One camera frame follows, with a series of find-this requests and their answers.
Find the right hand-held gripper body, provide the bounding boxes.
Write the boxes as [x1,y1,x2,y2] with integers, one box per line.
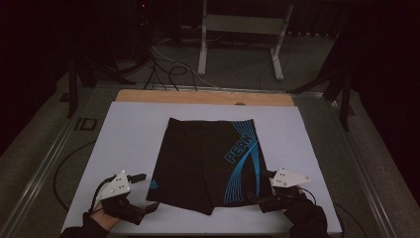
[259,168,312,214]

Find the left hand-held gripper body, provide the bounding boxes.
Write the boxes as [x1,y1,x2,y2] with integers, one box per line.
[95,170,148,226]

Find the black shorts with blue stripes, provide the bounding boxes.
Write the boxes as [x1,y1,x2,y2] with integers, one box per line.
[146,117,274,216]

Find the person's right hand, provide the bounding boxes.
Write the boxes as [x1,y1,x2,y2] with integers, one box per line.
[280,185,319,217]

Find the person's left hand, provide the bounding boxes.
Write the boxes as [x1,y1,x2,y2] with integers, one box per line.
[88,201,122,231]

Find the black metal stand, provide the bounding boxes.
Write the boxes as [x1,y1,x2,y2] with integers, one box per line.
[286,33,357,133]
[66,49,137,119]

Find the dark equipment with red light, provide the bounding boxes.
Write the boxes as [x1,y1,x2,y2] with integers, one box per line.
[124,0,154,65]

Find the white metal stand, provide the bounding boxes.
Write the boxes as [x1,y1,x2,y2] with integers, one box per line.
[197,0,295,81]

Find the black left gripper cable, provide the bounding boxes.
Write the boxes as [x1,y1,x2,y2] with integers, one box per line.
[87,175,117,214]

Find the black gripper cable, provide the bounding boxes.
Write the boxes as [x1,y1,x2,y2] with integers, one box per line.
[298,186,365,238]
[87,175,117,214]

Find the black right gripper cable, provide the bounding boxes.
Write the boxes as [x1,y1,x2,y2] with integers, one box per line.
[298,186,365,238]

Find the metal floor rail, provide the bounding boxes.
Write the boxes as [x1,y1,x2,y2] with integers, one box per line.
[144,83,325,99]
[325,97,399,238]
[0,105,87,238]

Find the black looped floor cable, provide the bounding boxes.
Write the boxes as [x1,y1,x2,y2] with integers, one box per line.
[167,64,199,92]

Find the white floor cable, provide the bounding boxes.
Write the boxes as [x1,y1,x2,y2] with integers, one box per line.
[151,45,285,94]

